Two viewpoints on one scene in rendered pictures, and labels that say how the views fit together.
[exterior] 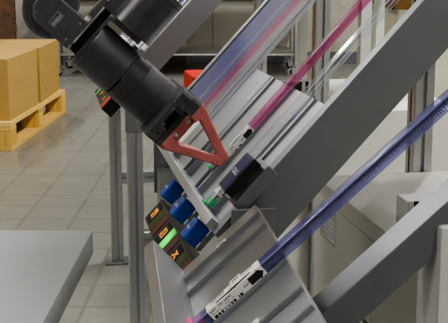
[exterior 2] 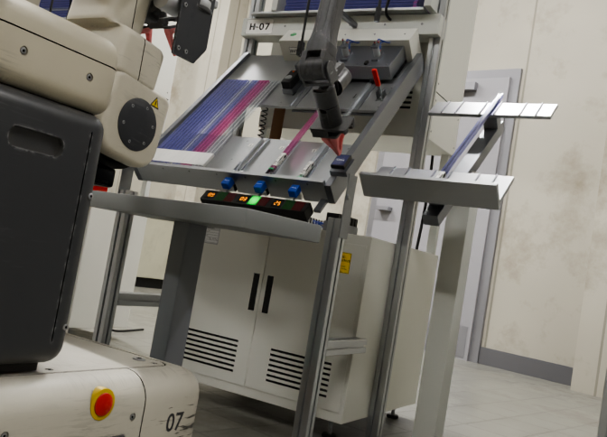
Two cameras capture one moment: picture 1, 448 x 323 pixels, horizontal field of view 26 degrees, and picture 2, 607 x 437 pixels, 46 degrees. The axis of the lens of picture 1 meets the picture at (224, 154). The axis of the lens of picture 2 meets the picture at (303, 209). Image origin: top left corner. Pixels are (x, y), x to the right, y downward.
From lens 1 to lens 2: 155 cm
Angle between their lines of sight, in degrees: 52
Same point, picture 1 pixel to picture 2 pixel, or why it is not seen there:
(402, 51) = (376, 128)
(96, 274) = not seen: outside the picture
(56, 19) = (331, 72)
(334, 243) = (216, 242)
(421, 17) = (380, 117)
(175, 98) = (350, 119)
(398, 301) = (300, 254)
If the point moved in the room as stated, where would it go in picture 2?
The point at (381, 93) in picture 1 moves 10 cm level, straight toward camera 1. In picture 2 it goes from (369, 143) to (396, 143)
